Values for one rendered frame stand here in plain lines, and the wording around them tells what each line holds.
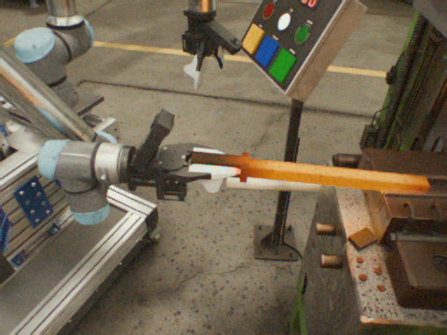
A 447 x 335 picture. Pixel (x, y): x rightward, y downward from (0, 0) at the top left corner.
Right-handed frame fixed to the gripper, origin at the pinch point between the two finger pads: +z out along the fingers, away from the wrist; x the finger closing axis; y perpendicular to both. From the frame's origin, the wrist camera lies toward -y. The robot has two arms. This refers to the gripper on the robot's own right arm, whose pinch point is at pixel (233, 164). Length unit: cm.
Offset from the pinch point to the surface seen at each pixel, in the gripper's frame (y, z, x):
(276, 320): 102, 22, -19
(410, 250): 3.8, 29.0, 13.2
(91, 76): 107, -131, -223
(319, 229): 14.1, 18.2, 1.8
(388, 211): 3.2, 27.3, 5.7
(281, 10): -9, 10, -59
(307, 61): -2.7, 16.8, -39.0
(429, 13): -26.2, 26.2, -5.7
